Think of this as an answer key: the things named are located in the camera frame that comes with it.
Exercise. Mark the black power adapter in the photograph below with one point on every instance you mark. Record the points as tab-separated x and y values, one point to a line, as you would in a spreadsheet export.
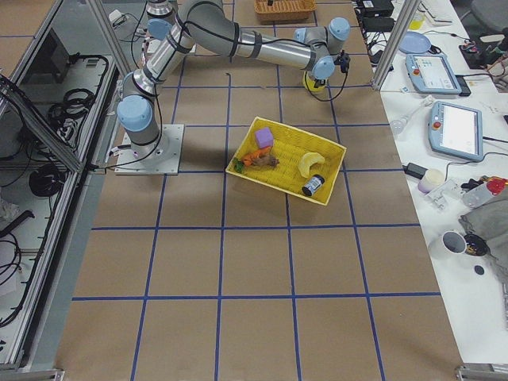
414	170

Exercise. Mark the teach pendant tablet near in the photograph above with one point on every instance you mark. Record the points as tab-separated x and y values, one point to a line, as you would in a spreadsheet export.
456	130

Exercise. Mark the brown toy animal figure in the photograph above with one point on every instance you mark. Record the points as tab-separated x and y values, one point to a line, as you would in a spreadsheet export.
268	160

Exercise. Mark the pale banana slice toy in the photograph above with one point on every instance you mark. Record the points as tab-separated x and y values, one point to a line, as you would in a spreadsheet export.
307	161

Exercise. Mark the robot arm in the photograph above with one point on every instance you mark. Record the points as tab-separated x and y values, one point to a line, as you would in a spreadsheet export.
314	50

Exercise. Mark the aluminium frame post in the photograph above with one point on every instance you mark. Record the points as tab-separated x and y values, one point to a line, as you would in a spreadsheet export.
401	25

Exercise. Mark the white mug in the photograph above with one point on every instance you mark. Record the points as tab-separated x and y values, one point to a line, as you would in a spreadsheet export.
447	245

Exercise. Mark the blue plate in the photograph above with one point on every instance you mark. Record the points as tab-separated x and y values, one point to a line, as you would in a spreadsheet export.
414	43

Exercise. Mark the teach pendant tablet far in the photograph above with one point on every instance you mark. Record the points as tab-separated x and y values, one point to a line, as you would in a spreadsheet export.
431	74

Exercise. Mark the purple foam cube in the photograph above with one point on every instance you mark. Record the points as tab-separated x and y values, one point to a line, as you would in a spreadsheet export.
264	137

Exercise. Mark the black bowl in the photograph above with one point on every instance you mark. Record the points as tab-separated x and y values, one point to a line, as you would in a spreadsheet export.
475	245

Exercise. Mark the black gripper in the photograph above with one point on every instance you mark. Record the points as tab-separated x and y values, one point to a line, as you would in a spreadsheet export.
316	82

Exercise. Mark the teach pendant tablet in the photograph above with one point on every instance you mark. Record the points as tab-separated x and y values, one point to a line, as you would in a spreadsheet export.
456	130
431	74

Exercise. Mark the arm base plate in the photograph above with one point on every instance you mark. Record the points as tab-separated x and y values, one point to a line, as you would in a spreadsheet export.
159	158

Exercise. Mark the brown wicker basket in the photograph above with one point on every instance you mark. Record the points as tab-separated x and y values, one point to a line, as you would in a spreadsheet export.
284	10

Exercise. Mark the yellow clear tape roll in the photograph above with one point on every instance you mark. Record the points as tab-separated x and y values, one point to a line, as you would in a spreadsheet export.
307	82

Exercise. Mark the orange toy carrot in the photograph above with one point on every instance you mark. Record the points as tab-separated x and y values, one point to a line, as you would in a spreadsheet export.
247	160

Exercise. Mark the yellow woven tray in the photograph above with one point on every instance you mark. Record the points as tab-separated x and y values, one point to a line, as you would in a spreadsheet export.
290	144

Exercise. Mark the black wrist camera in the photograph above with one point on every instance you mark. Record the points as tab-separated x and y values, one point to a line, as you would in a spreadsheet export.
343	61

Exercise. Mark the small black capped bottle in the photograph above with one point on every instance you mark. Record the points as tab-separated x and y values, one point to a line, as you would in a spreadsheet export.
313	185

